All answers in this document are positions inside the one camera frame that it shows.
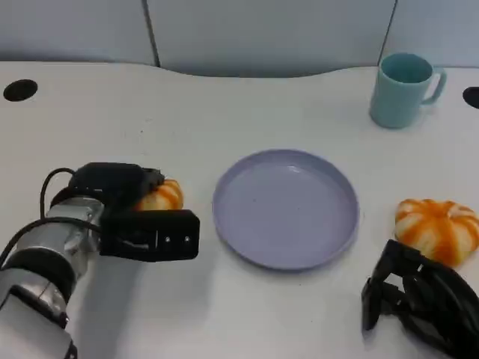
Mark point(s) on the lilac plate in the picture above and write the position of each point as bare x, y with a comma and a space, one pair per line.
286, 209

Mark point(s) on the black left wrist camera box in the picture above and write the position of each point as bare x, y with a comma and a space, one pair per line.
149, 235

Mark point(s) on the black table grommet hole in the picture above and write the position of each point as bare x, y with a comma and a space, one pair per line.
20, 90
472, 97

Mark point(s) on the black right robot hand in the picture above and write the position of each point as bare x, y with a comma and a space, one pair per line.
430, 303

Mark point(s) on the pale green mug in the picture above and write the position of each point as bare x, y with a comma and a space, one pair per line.
398, 93

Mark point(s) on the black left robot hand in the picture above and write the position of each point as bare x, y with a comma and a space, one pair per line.
112, 179

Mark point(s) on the orange striped toy bread roll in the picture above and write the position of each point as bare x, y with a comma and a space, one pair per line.
164, 196
438, 228

